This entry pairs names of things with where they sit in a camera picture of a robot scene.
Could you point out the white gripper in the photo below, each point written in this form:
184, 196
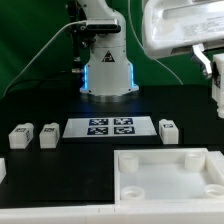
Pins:
172, 27

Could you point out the white square tabletop part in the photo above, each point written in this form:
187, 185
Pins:
168, 175

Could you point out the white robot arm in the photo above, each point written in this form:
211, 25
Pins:
108, 73

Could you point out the white plate with tags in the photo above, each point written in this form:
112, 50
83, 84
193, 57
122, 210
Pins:
109, 127

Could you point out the white L-shaped obstacle fence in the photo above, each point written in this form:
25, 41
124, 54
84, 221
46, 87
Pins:
205, 211

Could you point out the grey camera on mount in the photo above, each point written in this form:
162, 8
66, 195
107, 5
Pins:
103, 25

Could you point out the black camera stand pole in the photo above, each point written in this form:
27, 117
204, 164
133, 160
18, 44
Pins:
72, 10

